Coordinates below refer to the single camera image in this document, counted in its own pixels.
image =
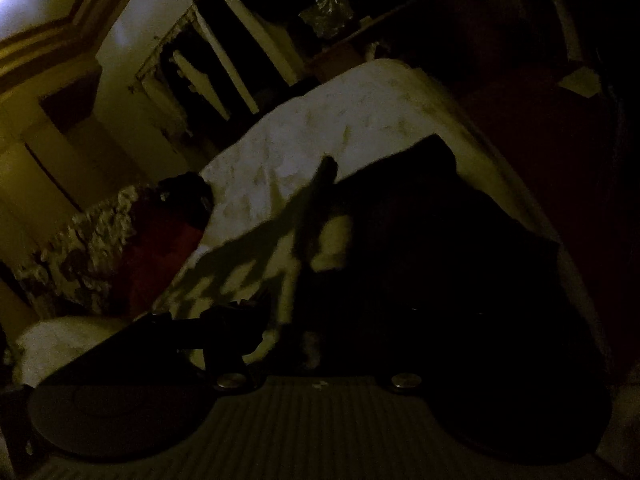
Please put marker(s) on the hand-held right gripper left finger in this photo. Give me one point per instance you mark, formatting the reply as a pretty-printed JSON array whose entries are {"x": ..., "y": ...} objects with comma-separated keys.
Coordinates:
[{"x": 235, "y": 325}]

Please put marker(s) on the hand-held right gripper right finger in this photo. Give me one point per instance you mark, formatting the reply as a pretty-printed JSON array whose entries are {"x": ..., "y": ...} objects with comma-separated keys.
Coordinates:
[{"x": 430, "y": 330}]

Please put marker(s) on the red pillow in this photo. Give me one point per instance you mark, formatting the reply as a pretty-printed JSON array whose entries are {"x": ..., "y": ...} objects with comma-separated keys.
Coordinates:
[{"x": 157, "y": 255}]

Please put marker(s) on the floral patterned blanket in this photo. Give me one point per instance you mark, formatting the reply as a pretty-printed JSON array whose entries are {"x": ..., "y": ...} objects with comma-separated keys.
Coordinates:
[{"x": 80, "y": 255}]

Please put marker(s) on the bed with white sheet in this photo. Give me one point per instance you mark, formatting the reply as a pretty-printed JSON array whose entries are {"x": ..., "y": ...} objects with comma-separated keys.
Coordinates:
[{"x": 310, "y": 130}]

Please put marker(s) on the window with dark curtains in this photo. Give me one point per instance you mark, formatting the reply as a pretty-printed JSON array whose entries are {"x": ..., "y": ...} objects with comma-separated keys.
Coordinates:
[{"x": 215, "y": 65}]

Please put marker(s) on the white paper sheet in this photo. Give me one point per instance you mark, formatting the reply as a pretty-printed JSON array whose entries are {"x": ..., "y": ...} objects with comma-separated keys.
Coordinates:
[{"x": 581, "y": 80}]

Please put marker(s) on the dark wooden shelf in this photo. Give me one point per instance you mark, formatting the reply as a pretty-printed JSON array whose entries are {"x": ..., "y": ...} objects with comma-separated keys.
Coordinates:
[{"x": 400, "y": 20}]

